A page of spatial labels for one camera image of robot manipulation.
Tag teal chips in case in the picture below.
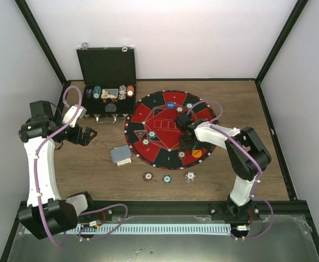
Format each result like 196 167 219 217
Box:
93 86 102 99

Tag blue blind button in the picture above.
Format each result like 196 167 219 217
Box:
166 102 175 109

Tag blue poker chip stack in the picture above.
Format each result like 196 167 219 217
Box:
185 171 196 182

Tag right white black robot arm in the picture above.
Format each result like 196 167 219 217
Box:
174 114 271 220

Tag red poker chip stack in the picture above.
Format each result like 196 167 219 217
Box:
143 172 153 181

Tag black round button in case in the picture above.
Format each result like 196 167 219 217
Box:
105 103 117 112

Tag light blue slotted cable duct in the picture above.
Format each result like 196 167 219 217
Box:
67 224 231 235

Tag blue card deck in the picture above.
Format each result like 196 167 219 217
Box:
110 145 132 164

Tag black poker chip case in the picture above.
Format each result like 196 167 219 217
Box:
76 43 137 123

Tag card deck in case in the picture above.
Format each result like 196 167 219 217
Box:
101 88 119 99

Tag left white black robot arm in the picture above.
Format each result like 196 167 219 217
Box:
19 100 97 240

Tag orange chips in case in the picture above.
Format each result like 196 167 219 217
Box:
126 85 135 97

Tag orange dealer button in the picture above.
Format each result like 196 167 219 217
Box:
191 150 203 158

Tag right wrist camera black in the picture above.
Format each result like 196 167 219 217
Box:
174 112 193 133

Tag teal poker chip stack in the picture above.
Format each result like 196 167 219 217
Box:
163 175 172 183

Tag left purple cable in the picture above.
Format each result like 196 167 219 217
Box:
35 85 83 248

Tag round red black poker mat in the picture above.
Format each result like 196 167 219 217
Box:
124 91 216 170

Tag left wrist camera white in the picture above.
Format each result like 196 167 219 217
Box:
62 104 86 128

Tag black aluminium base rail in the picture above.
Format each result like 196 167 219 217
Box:
88 199 310 222

